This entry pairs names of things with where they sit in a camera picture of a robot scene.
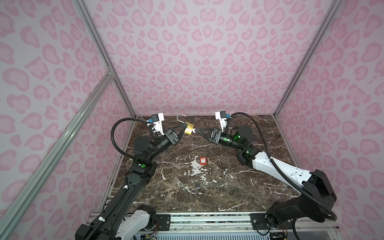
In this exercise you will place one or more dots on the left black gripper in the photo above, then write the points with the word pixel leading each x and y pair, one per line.
pixel 174 139

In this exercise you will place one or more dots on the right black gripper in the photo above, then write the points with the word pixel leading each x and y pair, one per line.
pixel 216 136

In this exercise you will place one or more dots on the brass padlock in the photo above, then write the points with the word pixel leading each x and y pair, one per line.
pixel 190 127

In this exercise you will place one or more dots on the red padlock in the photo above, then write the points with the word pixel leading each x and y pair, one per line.
pixel 203 159

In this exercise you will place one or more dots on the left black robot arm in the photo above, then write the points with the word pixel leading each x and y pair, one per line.
pixel 112 223

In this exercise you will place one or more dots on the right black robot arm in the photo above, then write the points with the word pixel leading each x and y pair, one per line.
pixel 317 196

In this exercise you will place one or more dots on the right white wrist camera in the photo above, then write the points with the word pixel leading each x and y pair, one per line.
pixel 223 119

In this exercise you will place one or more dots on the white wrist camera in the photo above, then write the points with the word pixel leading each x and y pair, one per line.
pixel 223 119
pixel 156 123

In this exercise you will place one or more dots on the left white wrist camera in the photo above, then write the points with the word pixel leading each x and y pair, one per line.
pixel 156 123

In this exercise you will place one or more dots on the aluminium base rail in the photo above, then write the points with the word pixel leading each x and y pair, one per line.
pixel 243 222

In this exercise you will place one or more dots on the diagonal aluminium frame strut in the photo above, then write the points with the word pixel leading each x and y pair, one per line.
pixel 25 198

